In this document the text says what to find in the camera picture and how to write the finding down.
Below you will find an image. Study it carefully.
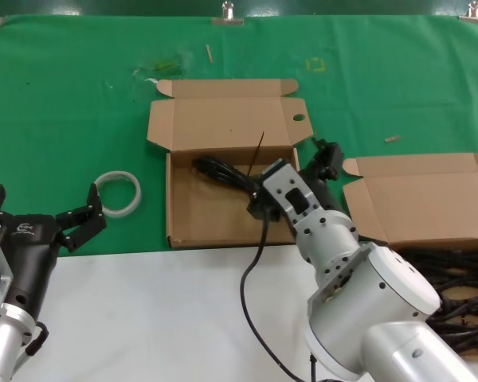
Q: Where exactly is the right wrist camera bracket silver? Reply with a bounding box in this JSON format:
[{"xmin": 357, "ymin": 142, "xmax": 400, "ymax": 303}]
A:
[{"xmin": 261, "ymin": 158, "xmax": 328, "ymax": 232}]

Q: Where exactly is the black power cable bundle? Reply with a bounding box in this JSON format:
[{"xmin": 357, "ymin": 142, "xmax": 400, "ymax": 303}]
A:
[{"xmin": 191, "ymin": 130, "xmax": 266, "ymax": 200}]

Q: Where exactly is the cardboard box with round hole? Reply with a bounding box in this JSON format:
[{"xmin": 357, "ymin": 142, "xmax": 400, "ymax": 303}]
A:
[{"xmin": 146, "ymin": 78, "xmax": 314, "ymax": 251}]

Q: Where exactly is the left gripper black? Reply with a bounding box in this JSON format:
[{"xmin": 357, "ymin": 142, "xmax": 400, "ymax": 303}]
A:
[{"xmin": 0, "ymin": 182, "xmax": 108, "ymax": 322}]

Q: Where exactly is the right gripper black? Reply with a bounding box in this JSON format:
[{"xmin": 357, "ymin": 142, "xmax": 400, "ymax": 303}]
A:
[{"xmin": 246, "ymin": 138, "xmax": 344, "ymax": 223}]

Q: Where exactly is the heap of black cables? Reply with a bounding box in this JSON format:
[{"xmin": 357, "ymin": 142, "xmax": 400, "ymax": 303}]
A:
[{"xmin": 398, "ymin": 246, "xmax": 478, "ymax": 356}]

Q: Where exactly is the cardboard box holding cables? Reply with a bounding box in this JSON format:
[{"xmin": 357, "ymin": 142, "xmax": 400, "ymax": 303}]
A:
[{"xmin": 341, "ymin": 153, "xmax": 478, "ymax": 251}]

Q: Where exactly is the clear tape roll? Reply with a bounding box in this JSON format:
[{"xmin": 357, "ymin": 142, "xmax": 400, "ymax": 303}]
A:
[{"xmin": 93, "ymin": 170, "xmax": 143, "ymax": 220}]

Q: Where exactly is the green table cloth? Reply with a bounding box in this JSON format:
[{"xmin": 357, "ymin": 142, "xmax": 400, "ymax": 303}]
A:
[{"xmin": 0, "ymin": 14, "xmax": 478, "ymax": 259}]

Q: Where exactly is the black cable loop left wrist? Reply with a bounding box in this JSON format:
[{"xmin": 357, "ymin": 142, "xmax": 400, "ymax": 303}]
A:
[{"xmin": 23, "ymin": 320, "xmax": 50, "ymax": 357}]

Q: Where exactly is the clear plastic wrapper scrap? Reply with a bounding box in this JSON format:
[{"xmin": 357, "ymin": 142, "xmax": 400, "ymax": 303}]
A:
[{"xmin": 131, "ymin": 51, "xmax": 194, "ymax": 87}]

